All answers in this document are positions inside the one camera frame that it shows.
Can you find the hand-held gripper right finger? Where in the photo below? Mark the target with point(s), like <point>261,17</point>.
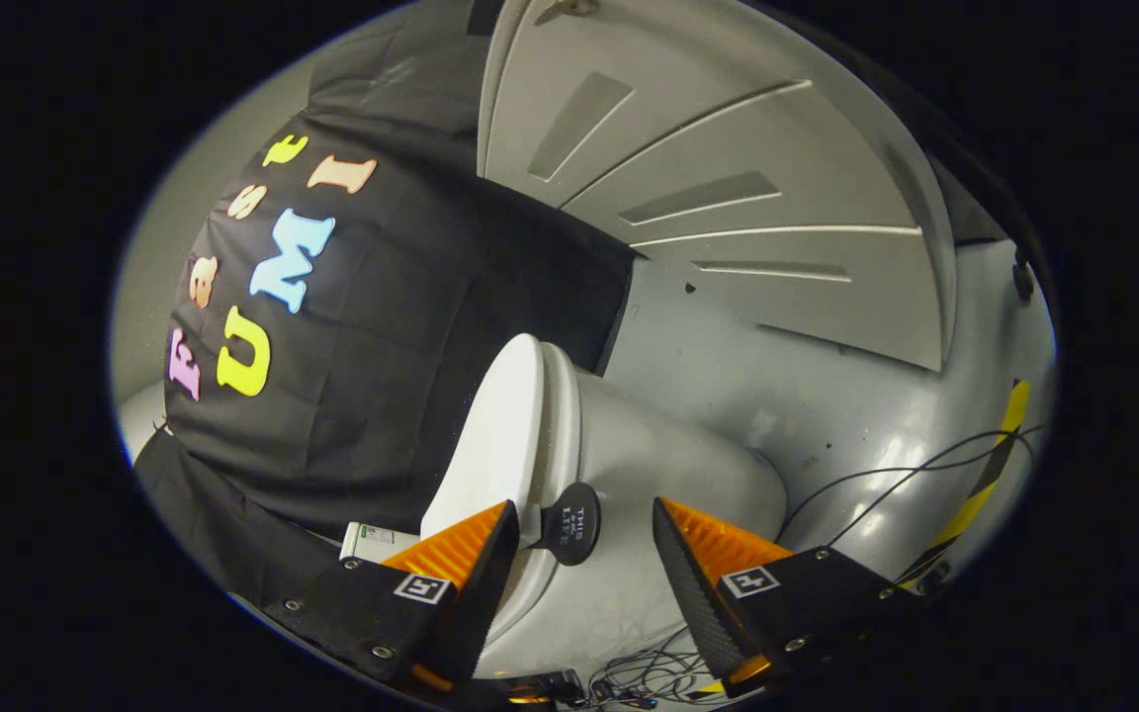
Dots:
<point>693,583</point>

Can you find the white cabinet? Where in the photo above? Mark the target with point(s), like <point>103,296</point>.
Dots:
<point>728,129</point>

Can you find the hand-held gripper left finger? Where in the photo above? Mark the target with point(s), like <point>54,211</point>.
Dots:
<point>485,593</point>

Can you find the black backdrop cloth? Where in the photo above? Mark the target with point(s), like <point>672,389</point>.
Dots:
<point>382,376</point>

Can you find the white toilet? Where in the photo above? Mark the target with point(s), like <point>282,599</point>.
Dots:
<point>668,465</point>

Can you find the yellow black striped floor tape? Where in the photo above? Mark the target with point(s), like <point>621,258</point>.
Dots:
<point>975,494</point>

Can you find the white toilet lid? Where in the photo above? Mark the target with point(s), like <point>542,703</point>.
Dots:
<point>495,435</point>

